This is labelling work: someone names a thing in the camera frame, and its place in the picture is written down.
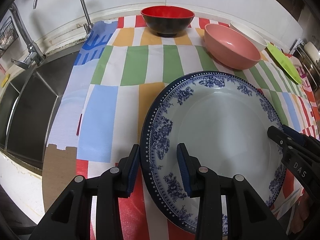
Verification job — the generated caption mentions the pink bowl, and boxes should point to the pink bowl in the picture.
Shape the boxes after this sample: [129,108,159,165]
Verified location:
[204,23,261,70]

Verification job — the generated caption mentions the colourful striped cloth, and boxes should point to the colourful striped cloth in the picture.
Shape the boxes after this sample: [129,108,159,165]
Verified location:
[42,15,319,239]

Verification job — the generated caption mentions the red and black bowl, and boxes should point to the red and black bowl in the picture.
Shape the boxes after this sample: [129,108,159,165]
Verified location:
[140,5,195,37]

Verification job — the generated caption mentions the metal pot rack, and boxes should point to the metal pot rack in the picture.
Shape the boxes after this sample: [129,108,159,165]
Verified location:
[290,38,319,92]

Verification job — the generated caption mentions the wire sink basket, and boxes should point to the wire sink basket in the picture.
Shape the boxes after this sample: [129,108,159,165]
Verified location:
[0,16,18,57]

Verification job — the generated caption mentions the person's right hand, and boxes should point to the person's right hand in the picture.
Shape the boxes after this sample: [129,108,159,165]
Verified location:
[290,191,311,233]

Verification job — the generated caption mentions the white bowl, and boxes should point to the white bowl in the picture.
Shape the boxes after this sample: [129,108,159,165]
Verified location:
[229,21,267,51]

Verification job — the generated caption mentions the curved chrome faucet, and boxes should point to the curved chrome faucet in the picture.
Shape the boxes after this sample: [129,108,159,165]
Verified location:
[33,0,94,37]

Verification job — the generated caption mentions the steel sink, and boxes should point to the steel sink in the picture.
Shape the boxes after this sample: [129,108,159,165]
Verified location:
[1,48,79,170]

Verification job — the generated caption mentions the lime green plate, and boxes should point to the lime green plate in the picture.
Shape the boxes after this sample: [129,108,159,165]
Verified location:
[266,43,302,85]

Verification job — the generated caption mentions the chrome pull-down faucet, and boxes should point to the chrome pull-down faucet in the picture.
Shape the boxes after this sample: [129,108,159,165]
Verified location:
[9,2,46,70]

